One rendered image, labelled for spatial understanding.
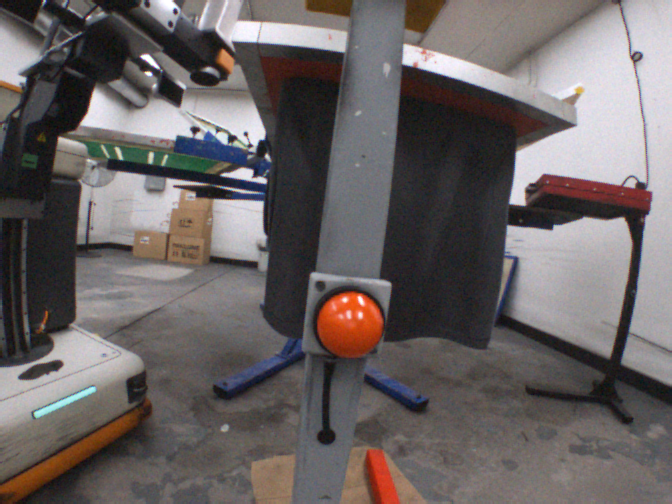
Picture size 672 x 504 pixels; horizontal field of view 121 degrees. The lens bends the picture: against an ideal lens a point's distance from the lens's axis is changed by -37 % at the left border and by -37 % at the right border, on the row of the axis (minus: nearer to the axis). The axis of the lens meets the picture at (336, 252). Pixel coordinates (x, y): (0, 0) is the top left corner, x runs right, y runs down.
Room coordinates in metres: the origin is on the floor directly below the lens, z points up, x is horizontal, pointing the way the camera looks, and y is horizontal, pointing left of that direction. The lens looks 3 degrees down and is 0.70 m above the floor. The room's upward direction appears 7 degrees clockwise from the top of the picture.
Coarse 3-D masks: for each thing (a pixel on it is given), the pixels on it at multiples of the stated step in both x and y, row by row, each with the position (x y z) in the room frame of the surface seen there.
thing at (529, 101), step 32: (256, 32) 0.36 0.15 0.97; (288, 32) 0.37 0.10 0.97; (320, 32) 0.37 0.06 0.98; (256, 64) 0.43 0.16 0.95; (416, 64) 0.39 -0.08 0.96; (448, 64) 0.40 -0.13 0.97; (256, 96) 0.55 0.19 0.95; (480, 96) 0.43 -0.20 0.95; (512, 96) 0.41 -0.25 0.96; (544, 96) 0.42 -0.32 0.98; (544, 128) 0.48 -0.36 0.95
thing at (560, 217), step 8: (512, 208) 1.26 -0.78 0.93; (520, 208) 1.24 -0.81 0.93; (528, 208) 1.22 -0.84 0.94; (536, 208) 1.21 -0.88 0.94; (544, 208) 1.19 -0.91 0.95; (512, 216) 1.40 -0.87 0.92; (520, 216) 1.38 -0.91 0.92; (528, 216) 1.37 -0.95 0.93; (536, 216) 1.34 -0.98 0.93; (544, 216) 1.30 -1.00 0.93; (552, 216) 1.25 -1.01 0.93; (560, 216) 1.20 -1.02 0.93; (568, 216) 1.16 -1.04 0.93; (576, 216) 1.13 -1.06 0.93; (512, 224) 1.40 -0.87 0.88; (520, 224) 1.38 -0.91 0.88; (528, 224) 1.37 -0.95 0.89; (536, 224) 1.35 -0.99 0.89; (544, 224) 1.33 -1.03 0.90; (552, 224) 1.32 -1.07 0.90; (560, 224) 1.43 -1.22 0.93
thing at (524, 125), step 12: (420, 96) 0.48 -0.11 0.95; (432, 96) 0.47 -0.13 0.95; (444, 96) 0.46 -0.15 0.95; (456, 96) 0.45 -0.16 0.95; (468, 96) 0.44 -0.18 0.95; (456, 108) 0.49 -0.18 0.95; (468, 108) 0.48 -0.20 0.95; (480, 108) 0.47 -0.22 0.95; (492, 108) 0.46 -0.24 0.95; (504, 108) 0.45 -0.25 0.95; (492, 120) 0.51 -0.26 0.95; (504, 120) 0.49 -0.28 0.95; (516, 120) 0.48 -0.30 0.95; (528, 120) 0.47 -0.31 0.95; (528, 132) 0.51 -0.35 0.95
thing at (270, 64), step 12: (264, 60) 0.41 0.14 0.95; (276, 60) 0.41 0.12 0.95; (288, 60) 0.41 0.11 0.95; (300, 60) 0.41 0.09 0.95; (264, 72) 0.45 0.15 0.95; (276, 72) 0.45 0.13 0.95; (288, 72) 0.45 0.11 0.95; (300, 72) 0.45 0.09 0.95; (312, 72) 0.44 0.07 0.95; (324, 72) 0.44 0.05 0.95; (336, 72) 0.44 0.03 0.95; (276, 84) 0.49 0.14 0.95; (408, 84) 0.44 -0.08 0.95; (420, 84) 0.44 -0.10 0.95; (276, 96) 0.55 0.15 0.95; (408, 96) 0.48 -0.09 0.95; (276, 108) 0.61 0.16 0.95
